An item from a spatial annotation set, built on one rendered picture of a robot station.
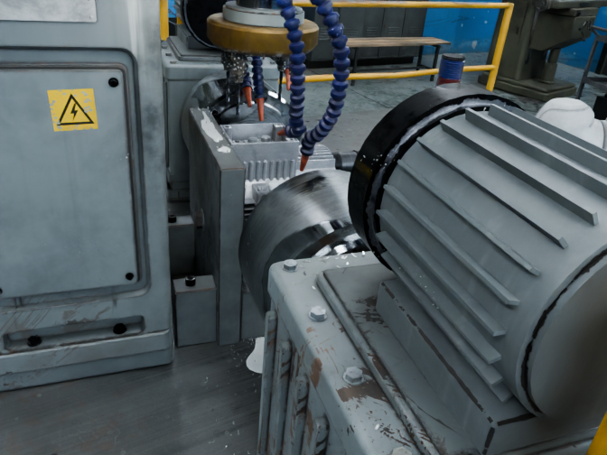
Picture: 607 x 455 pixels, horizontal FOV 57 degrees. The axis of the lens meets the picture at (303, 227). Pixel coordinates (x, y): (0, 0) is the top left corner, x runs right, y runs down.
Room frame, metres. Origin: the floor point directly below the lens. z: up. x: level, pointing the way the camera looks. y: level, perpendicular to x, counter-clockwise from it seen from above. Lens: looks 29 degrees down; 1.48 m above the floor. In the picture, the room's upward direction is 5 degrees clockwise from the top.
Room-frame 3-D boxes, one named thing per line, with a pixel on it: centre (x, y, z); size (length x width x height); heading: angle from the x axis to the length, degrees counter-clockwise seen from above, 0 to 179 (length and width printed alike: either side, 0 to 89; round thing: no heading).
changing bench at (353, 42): (6.31, -0.77, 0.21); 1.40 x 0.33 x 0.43; 121
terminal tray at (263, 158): (0.94, 0.10, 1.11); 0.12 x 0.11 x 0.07; 112
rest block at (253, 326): (0.83, 0.08, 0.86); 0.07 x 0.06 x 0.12; 22
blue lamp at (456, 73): (1.44, -0.33, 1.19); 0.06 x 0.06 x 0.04
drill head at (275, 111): (1.27, 0.18, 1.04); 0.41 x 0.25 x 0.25; 22
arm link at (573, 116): (1.53, -0.70, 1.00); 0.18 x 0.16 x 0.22; 84
